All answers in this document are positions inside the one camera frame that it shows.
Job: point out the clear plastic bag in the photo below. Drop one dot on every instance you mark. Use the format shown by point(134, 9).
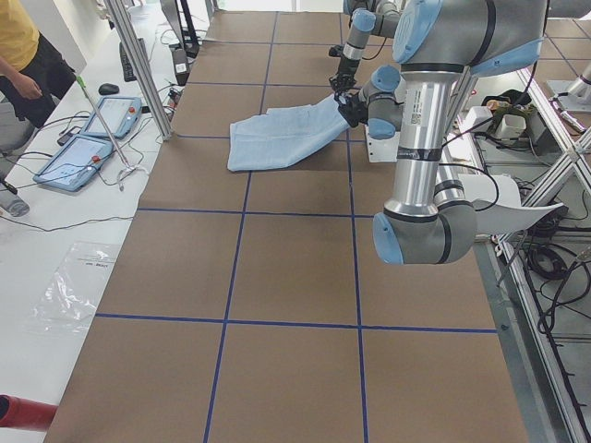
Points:
point(71, 298)

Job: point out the light blue button-up shirt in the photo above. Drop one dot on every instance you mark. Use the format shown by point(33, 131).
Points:
point(283, 137)

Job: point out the blue teach pendant far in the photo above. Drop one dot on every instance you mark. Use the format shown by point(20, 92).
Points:
point(121, 113)

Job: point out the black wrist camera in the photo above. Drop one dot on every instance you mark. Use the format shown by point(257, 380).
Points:
point(336, 51)

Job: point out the white chair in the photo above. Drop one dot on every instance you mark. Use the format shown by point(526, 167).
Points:
point(508, 215)

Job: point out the person in yellow shirt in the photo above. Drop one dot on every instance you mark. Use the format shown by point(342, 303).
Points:
point(33, 71)

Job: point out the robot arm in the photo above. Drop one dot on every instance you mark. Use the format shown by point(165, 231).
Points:
point(366, 18)
point(400, 74)

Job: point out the blue teach pendant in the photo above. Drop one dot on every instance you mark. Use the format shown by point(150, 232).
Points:
point(73, 166)
point(121, 113)

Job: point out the reacher grabber stick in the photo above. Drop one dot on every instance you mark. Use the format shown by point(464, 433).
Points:
point(128, 167)

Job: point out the blue teach pendant near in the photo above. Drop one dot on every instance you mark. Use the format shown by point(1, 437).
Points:
point(73, 166)

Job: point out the black keyboard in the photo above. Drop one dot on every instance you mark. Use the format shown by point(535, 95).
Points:
point(127, 68)

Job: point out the aluminium frame post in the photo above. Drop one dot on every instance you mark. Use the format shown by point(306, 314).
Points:
point(140, 62)

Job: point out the black computer mouse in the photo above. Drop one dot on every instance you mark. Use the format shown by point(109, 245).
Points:
point(108, 89)

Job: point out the white central mounting column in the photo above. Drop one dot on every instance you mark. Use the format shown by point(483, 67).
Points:
point(382, 150)

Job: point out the red cylinder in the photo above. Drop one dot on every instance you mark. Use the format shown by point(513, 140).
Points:
point(24, 414)

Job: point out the black monitor stand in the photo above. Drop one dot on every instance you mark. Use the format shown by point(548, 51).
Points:
point(186, 50)

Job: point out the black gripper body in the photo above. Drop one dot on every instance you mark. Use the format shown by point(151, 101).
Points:
point(355, 112)
point(345, 68)

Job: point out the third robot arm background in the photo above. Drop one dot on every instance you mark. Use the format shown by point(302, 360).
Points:
point(571, 96)

